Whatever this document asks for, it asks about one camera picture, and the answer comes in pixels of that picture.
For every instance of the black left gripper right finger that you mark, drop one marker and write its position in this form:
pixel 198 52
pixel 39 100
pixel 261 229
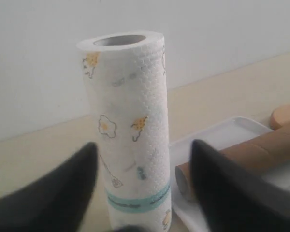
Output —
pixel 233 199

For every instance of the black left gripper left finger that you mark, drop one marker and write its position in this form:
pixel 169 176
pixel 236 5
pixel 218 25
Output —
pixel 56 202

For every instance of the brown cardboard tube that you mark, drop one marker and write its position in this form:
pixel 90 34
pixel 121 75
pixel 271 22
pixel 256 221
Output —
pixel 267 155

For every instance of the printed white paper towel roll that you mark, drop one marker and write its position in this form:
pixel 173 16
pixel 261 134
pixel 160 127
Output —
pixel 125 78

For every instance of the wooden paper towel holder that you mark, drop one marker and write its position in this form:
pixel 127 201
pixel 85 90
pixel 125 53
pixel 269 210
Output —
pixel 280 117

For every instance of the white rectangular plastic tray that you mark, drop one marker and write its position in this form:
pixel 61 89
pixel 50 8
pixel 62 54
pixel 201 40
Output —
pixel 222 135

